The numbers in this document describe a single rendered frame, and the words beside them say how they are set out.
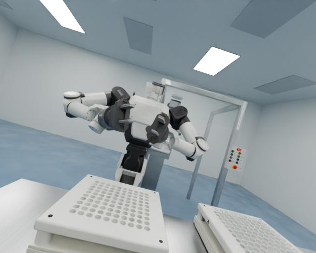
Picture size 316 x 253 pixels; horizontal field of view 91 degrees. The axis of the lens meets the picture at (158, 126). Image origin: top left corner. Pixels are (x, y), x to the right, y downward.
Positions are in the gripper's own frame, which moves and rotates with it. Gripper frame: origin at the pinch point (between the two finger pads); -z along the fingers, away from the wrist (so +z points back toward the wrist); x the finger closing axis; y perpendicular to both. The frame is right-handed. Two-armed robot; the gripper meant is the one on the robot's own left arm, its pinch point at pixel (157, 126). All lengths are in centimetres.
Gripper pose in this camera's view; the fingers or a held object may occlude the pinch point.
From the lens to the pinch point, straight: 55.7
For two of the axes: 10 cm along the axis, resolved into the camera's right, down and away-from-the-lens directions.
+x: -4.6, 8.7, -1.6
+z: 0.4, 2.0, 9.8
